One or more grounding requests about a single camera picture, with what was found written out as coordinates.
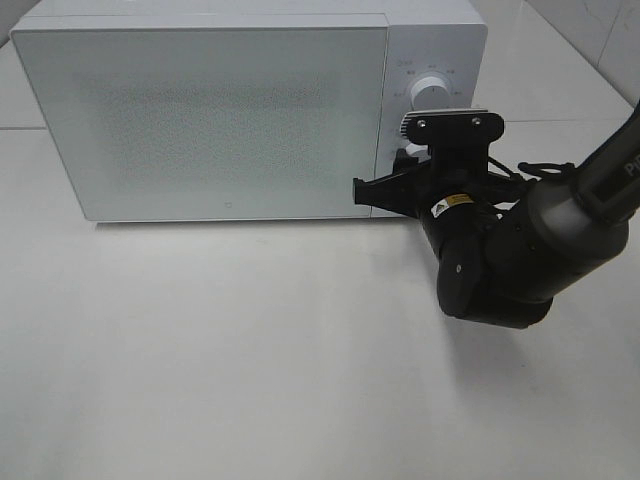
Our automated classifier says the white microwave door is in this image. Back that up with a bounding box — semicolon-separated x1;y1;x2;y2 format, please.
14;27;387;222

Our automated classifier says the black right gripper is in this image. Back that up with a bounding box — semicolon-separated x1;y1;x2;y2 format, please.
351;147;501;221

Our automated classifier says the white round knob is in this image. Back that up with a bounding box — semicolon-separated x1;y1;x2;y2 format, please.
409;73;451;111
404;143;429;158

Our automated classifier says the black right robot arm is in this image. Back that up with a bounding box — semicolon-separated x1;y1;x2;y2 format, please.
353;109;639;329

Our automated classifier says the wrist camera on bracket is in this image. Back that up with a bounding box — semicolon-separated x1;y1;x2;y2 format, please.
399;109;505;175

